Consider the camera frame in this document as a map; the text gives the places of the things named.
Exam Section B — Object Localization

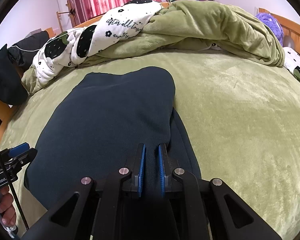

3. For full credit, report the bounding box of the dark navy sweatshirt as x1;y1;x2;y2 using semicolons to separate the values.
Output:
24;67;201;209

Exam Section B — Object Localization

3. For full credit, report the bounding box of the person left hand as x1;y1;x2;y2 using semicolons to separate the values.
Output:
0;186;17;227

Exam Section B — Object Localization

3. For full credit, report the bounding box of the black jacket on bedframe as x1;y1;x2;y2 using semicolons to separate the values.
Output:
0;44;28;106

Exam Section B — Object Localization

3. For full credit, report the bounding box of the black bag with white trim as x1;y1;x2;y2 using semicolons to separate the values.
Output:
7;31;49;71

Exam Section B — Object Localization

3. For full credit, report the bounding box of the green crumpled blanket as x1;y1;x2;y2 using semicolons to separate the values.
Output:
21;0;285;94

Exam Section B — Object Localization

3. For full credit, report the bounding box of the wooden coat rack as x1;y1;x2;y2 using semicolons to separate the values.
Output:
56;0;76;33

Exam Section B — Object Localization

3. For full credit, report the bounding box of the white black patterned pillow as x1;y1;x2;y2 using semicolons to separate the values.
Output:
283;47;300;82

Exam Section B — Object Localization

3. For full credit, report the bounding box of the purple plush toy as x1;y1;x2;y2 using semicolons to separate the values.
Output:
256;12;284;45

